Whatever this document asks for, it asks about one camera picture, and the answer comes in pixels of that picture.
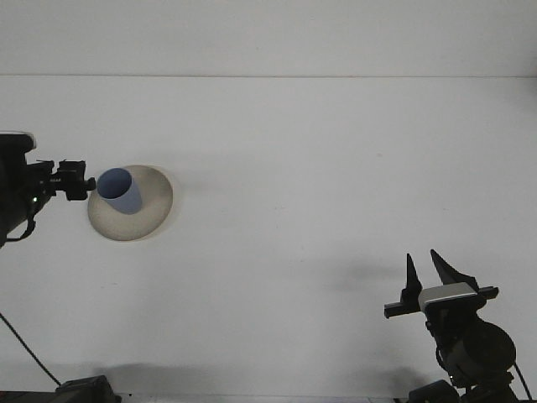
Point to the pale blue cup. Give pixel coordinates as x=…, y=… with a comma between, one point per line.
x=126, y=197

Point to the pale round plate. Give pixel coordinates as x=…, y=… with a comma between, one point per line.
x=138, y=224

